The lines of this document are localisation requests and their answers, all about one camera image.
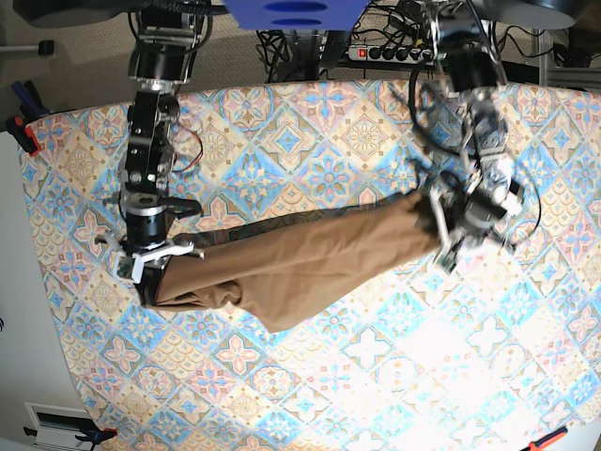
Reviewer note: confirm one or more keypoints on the white vent panel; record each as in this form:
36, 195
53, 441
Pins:
57, 428

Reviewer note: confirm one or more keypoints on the brown t-shirt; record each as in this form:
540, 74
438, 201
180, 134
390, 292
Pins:
290, 274

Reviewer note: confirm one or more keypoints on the orange black clamp bottom right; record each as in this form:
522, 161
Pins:
547, 440

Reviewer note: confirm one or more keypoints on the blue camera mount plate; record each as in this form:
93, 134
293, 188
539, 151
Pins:
337, 15

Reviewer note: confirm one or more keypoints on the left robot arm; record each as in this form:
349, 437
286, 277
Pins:
468, 62

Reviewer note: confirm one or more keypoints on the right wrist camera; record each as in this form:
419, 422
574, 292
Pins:
123, 267

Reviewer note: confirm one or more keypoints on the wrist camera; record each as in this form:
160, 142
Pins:
123, 267
447, 260

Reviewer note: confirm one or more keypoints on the white power strip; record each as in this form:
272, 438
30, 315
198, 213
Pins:
388, 54

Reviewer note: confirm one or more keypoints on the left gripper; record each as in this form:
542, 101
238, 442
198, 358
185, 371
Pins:
466, 222

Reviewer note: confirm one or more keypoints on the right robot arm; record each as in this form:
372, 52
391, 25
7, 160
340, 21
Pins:
167, 35

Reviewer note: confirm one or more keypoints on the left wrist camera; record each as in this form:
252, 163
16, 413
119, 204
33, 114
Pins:
447, 260

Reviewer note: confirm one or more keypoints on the patterned tablecloth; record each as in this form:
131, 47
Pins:
496, 354

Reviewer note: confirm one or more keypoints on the black orange clamp bottom left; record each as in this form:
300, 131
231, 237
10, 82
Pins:
95, 436

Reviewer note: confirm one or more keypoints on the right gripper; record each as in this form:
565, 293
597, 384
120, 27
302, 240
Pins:
147, 244

